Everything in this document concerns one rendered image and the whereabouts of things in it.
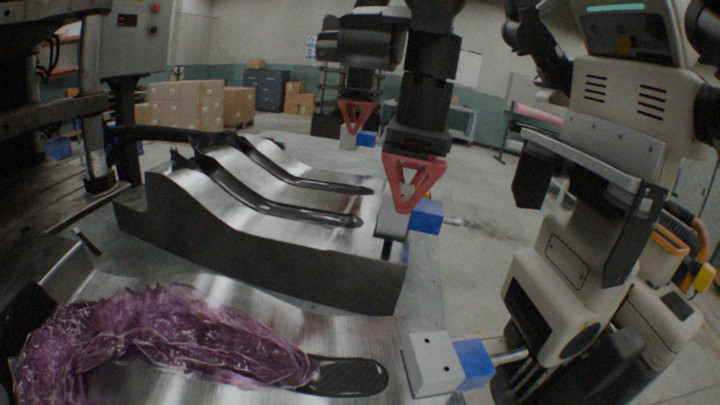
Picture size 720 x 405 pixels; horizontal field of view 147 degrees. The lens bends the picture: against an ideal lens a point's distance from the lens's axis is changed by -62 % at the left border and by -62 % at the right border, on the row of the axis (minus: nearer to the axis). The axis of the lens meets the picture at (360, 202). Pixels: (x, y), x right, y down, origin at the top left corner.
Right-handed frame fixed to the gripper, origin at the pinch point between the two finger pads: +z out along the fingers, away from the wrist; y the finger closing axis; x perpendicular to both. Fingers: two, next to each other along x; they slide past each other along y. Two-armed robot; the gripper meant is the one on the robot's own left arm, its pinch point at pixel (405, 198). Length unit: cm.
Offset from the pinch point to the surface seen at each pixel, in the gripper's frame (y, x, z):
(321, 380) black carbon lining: 21.1, -3.4, 7.3
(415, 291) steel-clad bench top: 1.5, 4.6, 13.3
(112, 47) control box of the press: -17, -86, -22
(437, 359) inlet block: 18.5, 5.1, 4.4
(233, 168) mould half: -2.4, -26.1, 1.9
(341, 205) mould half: -3.6, -8.5, 4.9
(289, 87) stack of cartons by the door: -624, -313, 52
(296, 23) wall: -673, -333, -119
